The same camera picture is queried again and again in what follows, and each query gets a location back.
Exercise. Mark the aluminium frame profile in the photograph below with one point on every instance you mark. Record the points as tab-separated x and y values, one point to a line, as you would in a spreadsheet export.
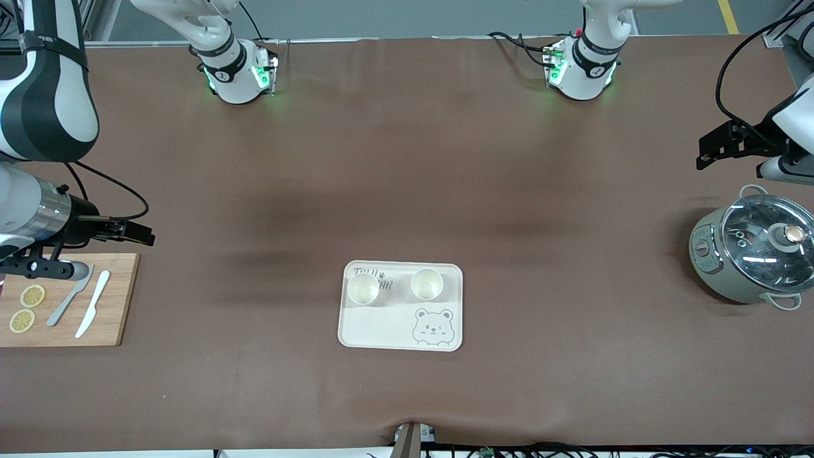
779	35
105	19

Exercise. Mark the white plastic cup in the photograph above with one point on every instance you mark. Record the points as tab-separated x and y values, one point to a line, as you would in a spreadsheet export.
363	289
426	284

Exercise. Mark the grey plastic knife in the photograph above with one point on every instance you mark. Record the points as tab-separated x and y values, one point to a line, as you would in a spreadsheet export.
63	308

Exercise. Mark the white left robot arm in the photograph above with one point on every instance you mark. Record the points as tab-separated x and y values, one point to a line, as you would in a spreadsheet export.
588	70

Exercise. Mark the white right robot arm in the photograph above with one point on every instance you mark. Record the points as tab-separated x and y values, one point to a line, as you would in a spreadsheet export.
51	95

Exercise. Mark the green electric cooking pot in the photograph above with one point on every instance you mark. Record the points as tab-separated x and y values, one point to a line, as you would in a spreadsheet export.
706	261

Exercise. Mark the brown table mat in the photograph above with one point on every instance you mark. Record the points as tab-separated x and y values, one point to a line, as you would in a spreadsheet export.
407	159

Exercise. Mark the grey camera post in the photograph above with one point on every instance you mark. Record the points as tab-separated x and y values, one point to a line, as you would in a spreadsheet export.
410	442

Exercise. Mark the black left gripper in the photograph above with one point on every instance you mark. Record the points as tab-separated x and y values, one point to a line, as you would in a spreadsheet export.
749	141

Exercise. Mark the glass pot lid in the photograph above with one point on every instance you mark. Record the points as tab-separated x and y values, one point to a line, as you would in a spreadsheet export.
757	242

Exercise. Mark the cream tray with bear print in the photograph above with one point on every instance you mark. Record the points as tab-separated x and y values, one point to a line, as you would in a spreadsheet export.
381	331

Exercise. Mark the white plastic knife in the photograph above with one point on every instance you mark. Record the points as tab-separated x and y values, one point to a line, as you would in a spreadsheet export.
94	305

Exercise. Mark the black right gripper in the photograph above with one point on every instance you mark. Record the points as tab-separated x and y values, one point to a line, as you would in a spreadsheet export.
81	219

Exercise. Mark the wooden cutting board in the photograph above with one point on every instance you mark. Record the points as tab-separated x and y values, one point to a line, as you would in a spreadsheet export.
121	305

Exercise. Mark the lemon slice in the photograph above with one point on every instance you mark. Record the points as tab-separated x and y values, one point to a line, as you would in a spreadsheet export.
32	296
22	321

